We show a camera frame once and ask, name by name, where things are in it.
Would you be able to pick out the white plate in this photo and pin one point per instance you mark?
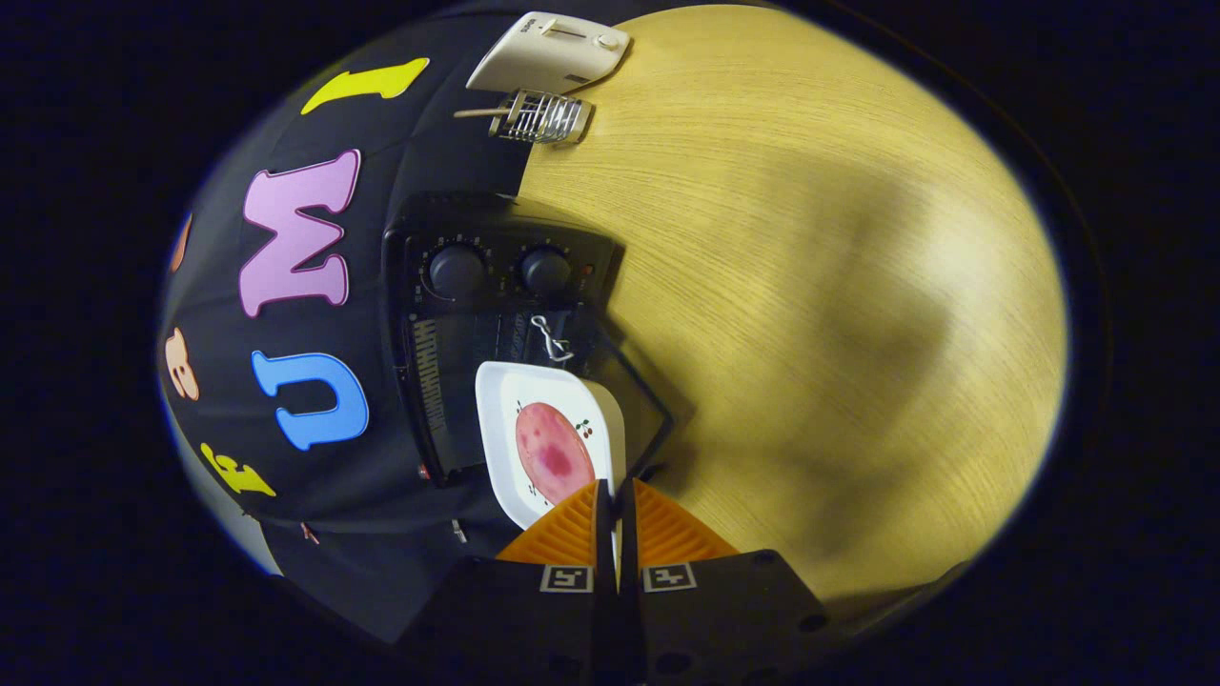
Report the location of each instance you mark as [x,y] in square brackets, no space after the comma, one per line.
[500,400]

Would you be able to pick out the white toaster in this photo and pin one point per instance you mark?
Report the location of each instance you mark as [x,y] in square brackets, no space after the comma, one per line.
[548,52]

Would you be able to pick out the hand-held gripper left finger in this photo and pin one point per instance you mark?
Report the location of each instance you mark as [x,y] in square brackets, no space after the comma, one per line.
[534,619]

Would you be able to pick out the wooden stick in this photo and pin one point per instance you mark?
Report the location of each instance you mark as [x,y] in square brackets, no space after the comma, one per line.
[477,111]

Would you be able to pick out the silver clip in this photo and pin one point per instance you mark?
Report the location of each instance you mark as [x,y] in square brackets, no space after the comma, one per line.
[458,531]

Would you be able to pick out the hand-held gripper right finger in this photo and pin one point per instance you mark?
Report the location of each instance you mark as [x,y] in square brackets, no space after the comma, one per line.
[705,619]

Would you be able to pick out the black toaster oven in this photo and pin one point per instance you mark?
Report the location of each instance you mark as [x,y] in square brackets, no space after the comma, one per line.
[496,229]

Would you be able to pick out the pink ham slice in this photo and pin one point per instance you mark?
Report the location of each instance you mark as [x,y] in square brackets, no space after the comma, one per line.
[553,453]

